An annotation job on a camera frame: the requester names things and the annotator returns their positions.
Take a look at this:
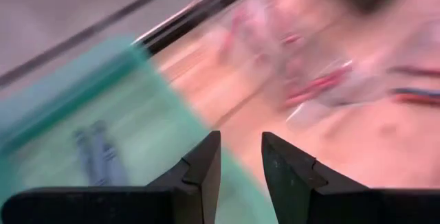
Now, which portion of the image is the blue crayon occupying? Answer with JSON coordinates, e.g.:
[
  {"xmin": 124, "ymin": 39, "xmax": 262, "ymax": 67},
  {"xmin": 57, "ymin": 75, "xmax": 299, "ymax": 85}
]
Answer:
[
  {"xmin": 91, "ymin": 120, "xmax": 130, "ymax": 186},
  {"xmin": 74, "ymin": 127, "xmax": 104, "ymax": 187}
]

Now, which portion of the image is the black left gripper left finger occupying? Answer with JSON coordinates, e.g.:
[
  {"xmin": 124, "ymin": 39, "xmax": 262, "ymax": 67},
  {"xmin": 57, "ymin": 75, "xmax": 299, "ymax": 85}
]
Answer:
[{"xmin": 0, "ymin": 130, "xmax": 222, "ymax": 224}]

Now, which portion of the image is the black metal table frame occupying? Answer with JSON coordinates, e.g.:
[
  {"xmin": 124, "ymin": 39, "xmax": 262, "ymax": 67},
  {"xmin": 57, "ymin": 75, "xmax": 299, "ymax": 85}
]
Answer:
[{"xmin": 132, "ymin": 0, "xmax": 274, "ymax": 56}]

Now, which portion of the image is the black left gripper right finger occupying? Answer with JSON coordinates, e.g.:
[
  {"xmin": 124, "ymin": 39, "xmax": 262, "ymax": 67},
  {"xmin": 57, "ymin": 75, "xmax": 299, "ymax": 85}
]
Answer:
[{"xmin": 261, "ymin": 131, "xmax": 440, "ymax": 224}]

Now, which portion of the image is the purple crayon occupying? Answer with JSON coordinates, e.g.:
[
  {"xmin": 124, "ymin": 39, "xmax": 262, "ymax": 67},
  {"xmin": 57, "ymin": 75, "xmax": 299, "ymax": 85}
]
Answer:
[{"xmin": 391, "ymin": 87, "xmax": 440, "ymax": 98}]

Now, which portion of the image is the teal plastic bin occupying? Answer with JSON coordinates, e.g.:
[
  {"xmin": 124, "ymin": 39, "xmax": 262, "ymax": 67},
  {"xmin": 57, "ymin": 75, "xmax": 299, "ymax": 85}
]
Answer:
[{"xmin": 0, "ymin": 34, "xmax": 279, "ymax": 224}]

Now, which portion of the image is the clear plastic bin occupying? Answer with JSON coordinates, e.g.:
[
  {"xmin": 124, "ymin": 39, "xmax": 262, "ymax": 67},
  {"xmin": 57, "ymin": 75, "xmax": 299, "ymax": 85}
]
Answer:
[{"xmin": 212, "ymin": 0, "xmax": 396, "ymax": 132}]

